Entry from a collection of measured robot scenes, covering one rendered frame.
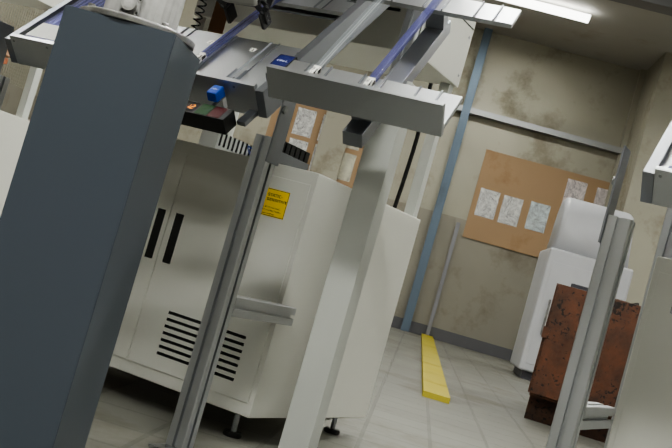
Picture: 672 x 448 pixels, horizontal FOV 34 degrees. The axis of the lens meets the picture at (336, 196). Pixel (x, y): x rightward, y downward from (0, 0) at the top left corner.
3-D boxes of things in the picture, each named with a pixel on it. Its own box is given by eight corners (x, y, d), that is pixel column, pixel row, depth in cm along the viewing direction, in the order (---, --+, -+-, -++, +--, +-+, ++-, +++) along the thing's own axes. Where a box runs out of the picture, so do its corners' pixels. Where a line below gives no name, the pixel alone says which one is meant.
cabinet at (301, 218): (240, 445, 237) (318, 173, 241) (6, 354, 268) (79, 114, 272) (359, 439, 295) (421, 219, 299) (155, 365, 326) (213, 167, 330)
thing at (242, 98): (258, 117, 218) (253, 86, 213) (17, 63, 247) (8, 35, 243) (262, 114, 218) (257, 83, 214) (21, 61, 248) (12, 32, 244)
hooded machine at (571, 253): (600, 401, 845) (650, 212, 855) (516, 377, 851) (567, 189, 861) (584, 392, 922) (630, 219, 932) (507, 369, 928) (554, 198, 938)
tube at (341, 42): (302, 91, 198) (302, 86, 198) (296, 90, 199) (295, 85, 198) (404, -21, 235) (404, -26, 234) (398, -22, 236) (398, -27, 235)
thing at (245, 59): (260, 103, 217) (258, 89, 215) (18, 51, 247) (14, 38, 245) (308, 59, 230) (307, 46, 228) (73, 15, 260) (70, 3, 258)
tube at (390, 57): (358, 104, 195) (358, 97, 194) (351, 103, 195) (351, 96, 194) (452, -12, 231) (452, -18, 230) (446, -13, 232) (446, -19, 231)
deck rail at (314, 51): (267, 119, 217) (263, 92, 213) (258, 117, 218) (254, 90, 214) (423, -25, 265) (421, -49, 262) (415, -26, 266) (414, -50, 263)
